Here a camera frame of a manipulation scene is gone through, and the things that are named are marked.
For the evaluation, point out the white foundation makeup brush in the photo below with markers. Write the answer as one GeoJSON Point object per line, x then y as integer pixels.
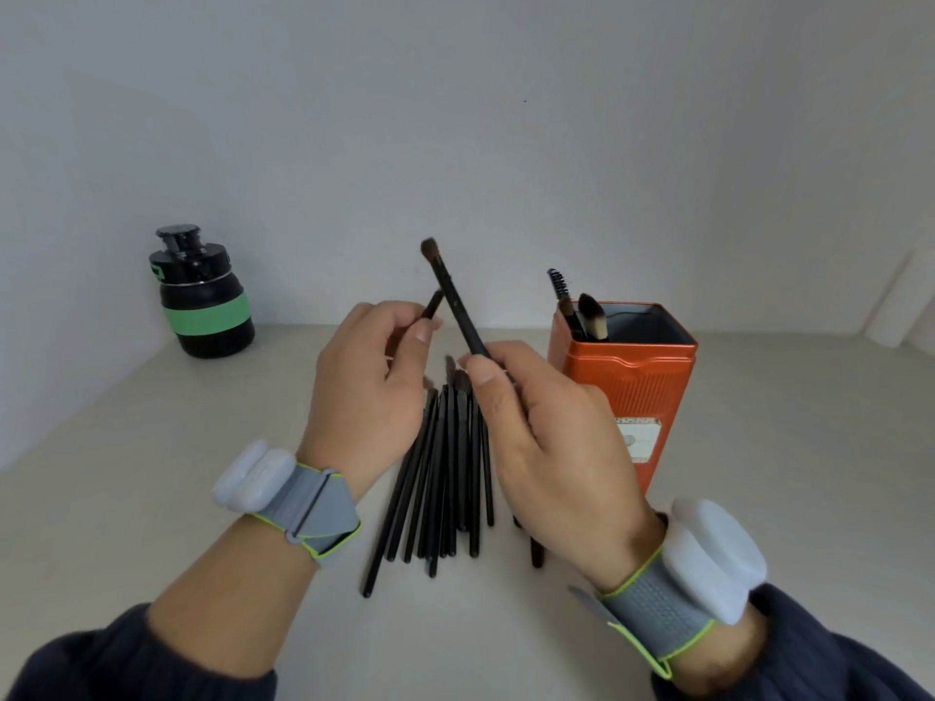
{"type": "Point", "coordinates": [593, 317]}

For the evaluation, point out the white paper roll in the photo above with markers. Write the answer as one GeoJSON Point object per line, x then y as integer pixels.
{"type": "Point", "coordinates": [902, 306]}

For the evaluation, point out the person's left hand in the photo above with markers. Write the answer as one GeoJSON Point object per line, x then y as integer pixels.
{"type": "Point", "coordinates": [365, 386]}

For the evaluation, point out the black green water bottle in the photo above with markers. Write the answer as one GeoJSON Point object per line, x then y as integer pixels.
{"type": "Point", "coordinates": [208, 321]}

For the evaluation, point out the pile of black makeup brushes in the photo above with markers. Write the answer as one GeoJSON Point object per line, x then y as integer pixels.
{"type": "Point", "coordinates": [438, 489]}

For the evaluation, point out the person's right hand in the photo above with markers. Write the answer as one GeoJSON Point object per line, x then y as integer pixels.
{"type": "Point", "coordinates": [562, 459]}

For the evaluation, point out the beige table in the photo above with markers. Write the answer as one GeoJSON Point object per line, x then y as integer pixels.
{"type": "Point", "coordinates": [803, 445]}

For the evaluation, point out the person's right forearm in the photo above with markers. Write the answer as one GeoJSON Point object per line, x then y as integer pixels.
{"type": "Point", "coordinates": [803, 649]}

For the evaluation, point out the orange square tin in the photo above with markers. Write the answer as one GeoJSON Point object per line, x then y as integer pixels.
{"type": "Point", "coordinates": [643, 379]}

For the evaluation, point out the person's left forearm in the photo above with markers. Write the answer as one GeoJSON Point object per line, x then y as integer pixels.
{"type": "Point", "coordinates": [234, 591]}

